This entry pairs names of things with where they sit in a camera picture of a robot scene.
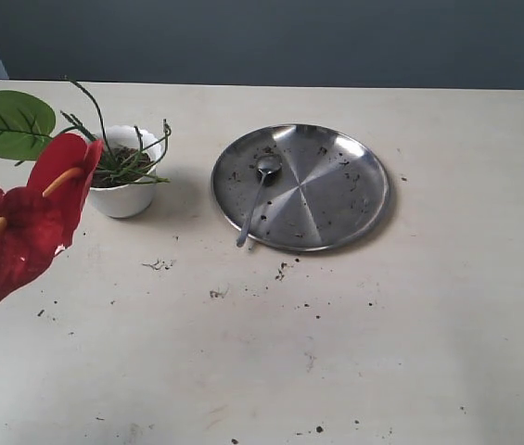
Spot round steel plate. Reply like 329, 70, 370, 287
211, 123, 391, 252

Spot white flower pot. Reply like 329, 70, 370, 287
88, 125, 170, 219

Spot steel spoon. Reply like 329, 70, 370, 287
236, 154, 282, 248

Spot artificial red anthurium plant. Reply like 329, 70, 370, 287
0, 90, 148, 302

